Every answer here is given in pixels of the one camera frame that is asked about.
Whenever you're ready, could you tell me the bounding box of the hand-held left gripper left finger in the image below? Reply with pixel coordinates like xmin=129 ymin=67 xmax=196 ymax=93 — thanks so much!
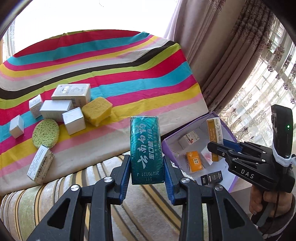
xmin=26 ymin=155 xmax=132 ymax=241

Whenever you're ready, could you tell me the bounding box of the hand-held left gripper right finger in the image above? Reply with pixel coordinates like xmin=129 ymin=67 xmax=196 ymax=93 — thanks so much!
xmin=163 ymin=156 xmax=264 ymax=241

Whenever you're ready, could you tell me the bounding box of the white box with red figure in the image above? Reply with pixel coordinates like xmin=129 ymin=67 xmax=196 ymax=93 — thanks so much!
xmin=178 ymin=131 xmax=200 ymax=150

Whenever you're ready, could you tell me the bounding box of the white box with pink flower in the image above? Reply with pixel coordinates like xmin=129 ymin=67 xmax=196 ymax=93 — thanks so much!
xmin=200 ymin=148 xmax=213 ymax=166

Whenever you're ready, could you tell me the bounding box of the teal box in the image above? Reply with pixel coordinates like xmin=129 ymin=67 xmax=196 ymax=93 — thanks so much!
xmin=130 ymin=116 xmax=165 ymax=185

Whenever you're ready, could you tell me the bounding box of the purple cardboard box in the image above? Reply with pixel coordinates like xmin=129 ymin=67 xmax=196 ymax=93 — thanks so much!
xmin=161 ymin=112 xmax=238 ymax=193

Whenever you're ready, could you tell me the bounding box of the mauve curtain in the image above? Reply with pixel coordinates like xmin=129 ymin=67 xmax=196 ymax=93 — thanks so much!
xmin=163 ymin=0 xmax=278 ymax=114

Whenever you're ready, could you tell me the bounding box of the black box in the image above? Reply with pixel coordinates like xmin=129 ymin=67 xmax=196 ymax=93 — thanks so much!
xmin=200 ymin=171 xmax=223 ymax=186

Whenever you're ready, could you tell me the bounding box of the small plain white box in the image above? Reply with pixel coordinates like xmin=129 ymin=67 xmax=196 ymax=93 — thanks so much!
xmin=9 ymin=114 xmax=25 ymax=139

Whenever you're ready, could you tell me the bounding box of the person's right forearm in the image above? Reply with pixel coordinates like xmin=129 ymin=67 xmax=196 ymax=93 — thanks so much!
xmin=257 ymin=204 xmax=296 ymax=241

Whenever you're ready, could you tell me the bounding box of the sheer lace curtain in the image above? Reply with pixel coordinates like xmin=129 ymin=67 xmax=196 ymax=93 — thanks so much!
xmin=217 ymin=30 xmax=296 ymax=149

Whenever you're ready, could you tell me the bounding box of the green round sponge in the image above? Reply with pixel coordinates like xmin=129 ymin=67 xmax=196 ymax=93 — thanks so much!
xmin=32 ymin=119 xmax=60 ymax=149

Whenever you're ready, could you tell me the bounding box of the silver white cube box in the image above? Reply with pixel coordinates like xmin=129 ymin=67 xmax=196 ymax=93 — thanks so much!
xmin=62 ymin=107 xmax=87 ymax=135

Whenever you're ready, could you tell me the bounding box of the yellow sponge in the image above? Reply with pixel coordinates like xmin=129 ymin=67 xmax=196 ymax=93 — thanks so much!
xmin=82 ymin=97 xmax=113 ymax=126

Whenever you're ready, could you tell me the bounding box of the long white box green print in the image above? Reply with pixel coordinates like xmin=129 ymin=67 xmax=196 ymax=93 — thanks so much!
xmin=27 ymin=145 xmax=54 ymax=185

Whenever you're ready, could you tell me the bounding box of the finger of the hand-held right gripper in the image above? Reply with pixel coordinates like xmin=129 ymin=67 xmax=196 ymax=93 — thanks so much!
xmin=207 ymin=142 xmax=241 ymax=163
xmin=222 ymin=138 xmax=245 ymax=152

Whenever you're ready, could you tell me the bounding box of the person's right hand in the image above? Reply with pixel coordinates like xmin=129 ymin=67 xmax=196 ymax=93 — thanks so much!
xmin=249 ymin=186 xmax=294 ymax=218

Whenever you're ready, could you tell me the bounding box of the large white box silver print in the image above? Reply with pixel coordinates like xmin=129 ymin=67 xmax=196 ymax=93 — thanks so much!
xmin=51 ymin=83 xmax=91 ymax=105

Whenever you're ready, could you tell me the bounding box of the striped velvet cushion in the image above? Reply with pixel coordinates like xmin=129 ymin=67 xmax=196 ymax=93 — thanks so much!
xmin=0 ymin=154 xmax=236 ymax=241

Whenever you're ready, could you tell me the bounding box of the white and orange box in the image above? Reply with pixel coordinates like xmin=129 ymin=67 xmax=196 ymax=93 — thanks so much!
xmin=206 ymin=117 xmax=224 ymax=162

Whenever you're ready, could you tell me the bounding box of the small white box with text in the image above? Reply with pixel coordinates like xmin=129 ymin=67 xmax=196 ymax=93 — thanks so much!
xmin=29 ymin=94 xmax=43 ymax=119

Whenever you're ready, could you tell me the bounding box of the colourful striped cloth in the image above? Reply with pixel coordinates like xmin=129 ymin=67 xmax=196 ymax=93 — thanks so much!
xmin=0 ymin=30 xmax=208 ymax=197

